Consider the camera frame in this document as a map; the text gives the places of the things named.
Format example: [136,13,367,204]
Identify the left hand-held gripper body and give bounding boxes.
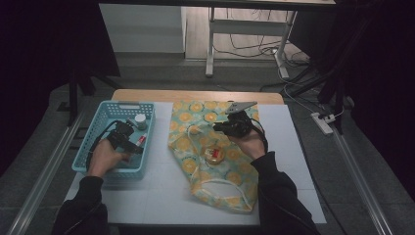
[106,119,135,147]

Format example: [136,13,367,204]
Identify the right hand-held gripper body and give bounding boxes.
[223,100,258,139]

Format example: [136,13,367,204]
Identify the small jar with white lid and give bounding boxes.
[134,113,149,131]

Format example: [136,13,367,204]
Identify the light blue plastic basket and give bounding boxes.
[71,100,156,181]

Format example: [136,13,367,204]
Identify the orange print cloth bag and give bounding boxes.
[167,100,262,214]

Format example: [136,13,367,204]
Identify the person's right hand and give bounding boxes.
[227,128,267,162]

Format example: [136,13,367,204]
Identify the person's left hand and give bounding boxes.
[86,138,132,179]

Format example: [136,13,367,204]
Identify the white table mat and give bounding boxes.
[65,101,327,226]

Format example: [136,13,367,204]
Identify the black tripod stand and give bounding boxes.
[57,0,124,127]
[287,0,363,135]

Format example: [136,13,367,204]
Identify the white power strip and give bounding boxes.
[310,112,336,136]

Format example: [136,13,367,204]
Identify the white cabinet panel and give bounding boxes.
[99,3,186,54]

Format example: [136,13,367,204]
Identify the left hand-held gripper black cable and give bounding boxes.
[85,118,119,171]

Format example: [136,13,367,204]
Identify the hand-held gripper black cable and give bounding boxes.
[250,117,270,155]
[85,118,119,171]

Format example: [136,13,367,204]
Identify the right hand-held gripper black cable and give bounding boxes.
[250,117,270,155]

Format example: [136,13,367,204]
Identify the white floor cable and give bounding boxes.
[277,65,327,116]

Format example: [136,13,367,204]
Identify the black floor cable bundle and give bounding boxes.
[213,9,311,68]

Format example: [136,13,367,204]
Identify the aluminium rail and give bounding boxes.
[6,110,86,235]
[330,130,394,235]

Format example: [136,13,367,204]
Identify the white desk frame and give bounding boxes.
[205,6,299,79]

